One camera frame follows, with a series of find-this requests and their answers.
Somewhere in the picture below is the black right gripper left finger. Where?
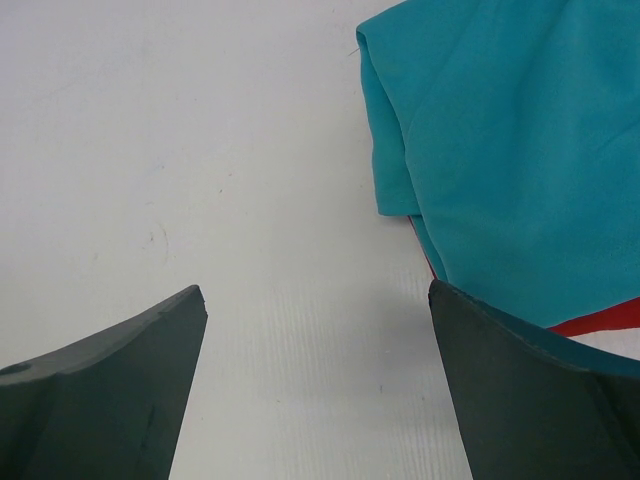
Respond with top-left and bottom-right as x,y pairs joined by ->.
1,285 -> 207,479

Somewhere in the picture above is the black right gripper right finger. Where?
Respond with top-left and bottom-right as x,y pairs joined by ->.
429,280 -> 639,479

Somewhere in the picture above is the red folded t-shirt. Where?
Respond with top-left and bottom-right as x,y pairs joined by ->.
410,210 -> 639,339

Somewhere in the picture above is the teal folded t-shirt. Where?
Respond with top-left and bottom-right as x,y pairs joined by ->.
356,1 -> 639,358

